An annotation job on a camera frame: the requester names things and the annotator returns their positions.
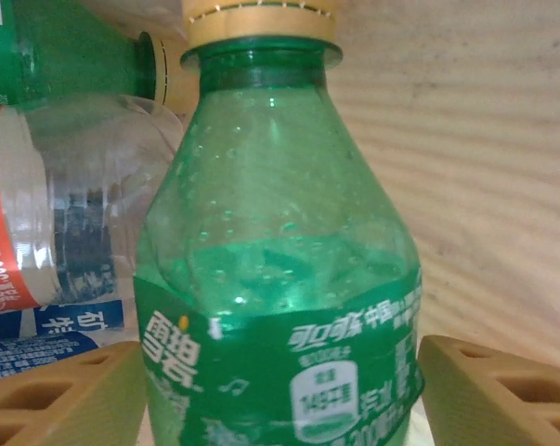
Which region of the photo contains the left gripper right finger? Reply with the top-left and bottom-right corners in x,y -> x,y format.
418,334 -> 560,446

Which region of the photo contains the green bottle yellow cap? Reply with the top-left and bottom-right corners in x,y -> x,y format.
0,0 -> 202,108
133,0 -> 424,446

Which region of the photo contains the small orange label bottle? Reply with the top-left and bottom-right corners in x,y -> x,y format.
0,92 -> 186,321

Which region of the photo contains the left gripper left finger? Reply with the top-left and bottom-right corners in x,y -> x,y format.
0,341 -> 147,446

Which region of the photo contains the blue logo label bottle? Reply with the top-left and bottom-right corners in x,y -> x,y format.
0,299 -> 125,387

